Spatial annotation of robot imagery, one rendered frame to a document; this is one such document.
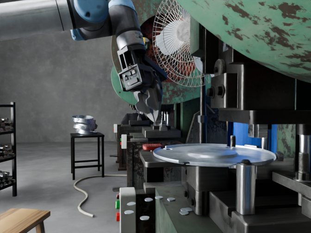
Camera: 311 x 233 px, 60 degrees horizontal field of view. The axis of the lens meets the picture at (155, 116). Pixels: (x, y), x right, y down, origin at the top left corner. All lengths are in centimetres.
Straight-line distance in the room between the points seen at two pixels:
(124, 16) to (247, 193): 55
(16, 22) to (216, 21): 45
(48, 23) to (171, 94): 143
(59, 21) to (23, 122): 699
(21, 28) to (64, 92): 671
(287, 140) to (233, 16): 67
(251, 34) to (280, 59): 5
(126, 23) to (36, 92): 679
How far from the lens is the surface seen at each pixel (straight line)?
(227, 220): 57
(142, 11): 208
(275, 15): 29
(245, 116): 63
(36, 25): 67
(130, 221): 91
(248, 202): 53
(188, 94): 201
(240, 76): 64
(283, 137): 96
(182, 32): 149
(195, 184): 65
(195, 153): 64
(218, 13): 33
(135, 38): 77
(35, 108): 752
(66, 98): 735
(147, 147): 95
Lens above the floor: 90
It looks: 2 degrees down
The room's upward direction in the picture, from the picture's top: straight up
